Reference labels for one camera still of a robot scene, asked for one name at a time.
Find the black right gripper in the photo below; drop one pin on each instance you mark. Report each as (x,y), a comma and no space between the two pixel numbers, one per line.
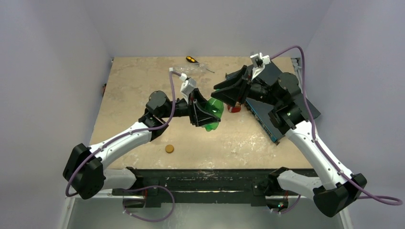
(247,84)

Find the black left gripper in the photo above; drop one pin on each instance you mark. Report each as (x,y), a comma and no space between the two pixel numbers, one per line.
(198,113)

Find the green plastic bottle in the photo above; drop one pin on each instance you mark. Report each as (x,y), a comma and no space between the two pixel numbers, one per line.
(216,108)

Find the tea bottle with yellow-red label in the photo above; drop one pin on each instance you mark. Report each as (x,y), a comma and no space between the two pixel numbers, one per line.
(234,109)

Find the clear plastic bottle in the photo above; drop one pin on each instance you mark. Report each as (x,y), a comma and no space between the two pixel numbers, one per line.
(190,68)

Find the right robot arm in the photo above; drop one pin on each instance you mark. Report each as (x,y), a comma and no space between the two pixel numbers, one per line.
(335,186)

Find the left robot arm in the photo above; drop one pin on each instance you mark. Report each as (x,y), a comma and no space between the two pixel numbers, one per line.
(87,170)

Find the orange bottle cap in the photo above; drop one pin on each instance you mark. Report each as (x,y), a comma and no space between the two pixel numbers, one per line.
(169,148)

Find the yellow-black screwdriver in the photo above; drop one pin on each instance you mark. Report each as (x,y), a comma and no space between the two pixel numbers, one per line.
(193,60)

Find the dark blue network switch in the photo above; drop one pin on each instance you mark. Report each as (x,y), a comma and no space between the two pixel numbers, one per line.
(291,105)

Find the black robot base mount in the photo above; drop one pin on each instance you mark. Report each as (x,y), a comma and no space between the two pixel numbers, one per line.
(255,187)

